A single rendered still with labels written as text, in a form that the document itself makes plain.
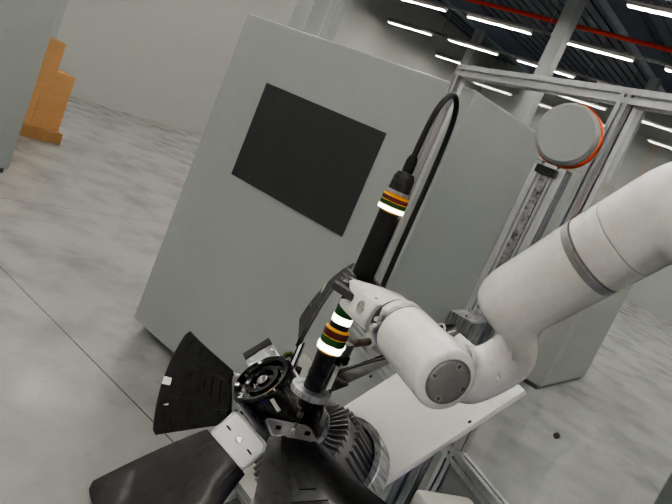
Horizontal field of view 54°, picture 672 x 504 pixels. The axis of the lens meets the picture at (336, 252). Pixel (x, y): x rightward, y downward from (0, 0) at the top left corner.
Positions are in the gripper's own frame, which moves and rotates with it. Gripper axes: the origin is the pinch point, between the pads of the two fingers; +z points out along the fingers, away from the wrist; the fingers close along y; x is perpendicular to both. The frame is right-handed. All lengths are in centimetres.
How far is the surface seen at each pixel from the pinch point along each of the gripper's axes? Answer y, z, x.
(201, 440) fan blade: -12.2, 6.4, -37.7
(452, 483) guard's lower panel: 70, 35, -55
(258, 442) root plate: -2.7, 4.6, -34.9
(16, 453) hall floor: -27, 153, -150
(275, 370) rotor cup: -3.4, 8.9, -22.6
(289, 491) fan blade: -5.3, -17.1, -28.6
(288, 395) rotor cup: -1.6, 3.6, -24.2
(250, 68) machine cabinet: 35, 292, 23
